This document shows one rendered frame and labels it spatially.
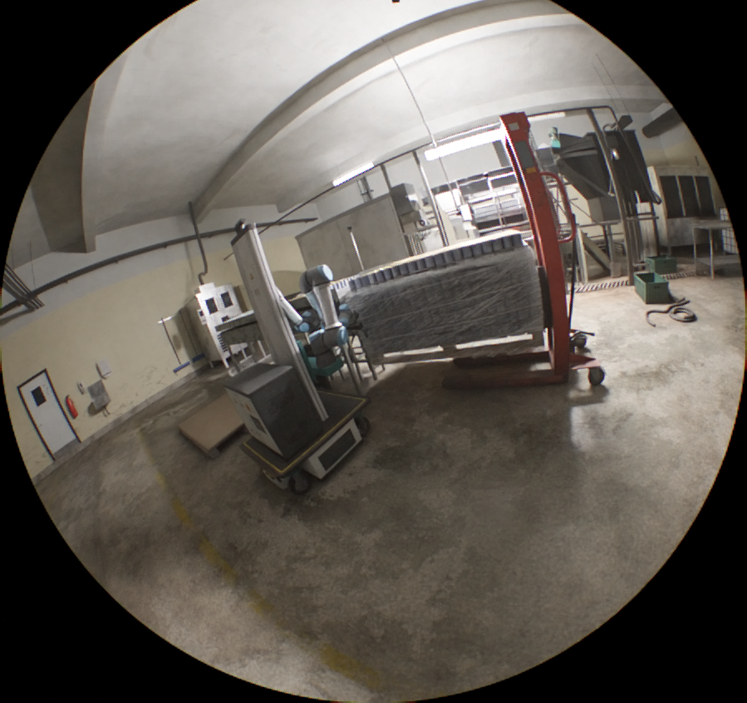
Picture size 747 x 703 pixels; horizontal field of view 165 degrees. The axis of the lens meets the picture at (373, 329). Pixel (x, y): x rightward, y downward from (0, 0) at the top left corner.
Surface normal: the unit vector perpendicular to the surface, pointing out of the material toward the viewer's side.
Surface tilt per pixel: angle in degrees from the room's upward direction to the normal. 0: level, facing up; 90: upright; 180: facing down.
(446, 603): 0
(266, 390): 90
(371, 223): 90
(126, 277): 90
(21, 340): 90
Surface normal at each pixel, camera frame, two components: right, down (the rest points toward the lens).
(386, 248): -0.47, 0.38
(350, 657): -0.30, -0.92
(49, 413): 0.83, -0.11
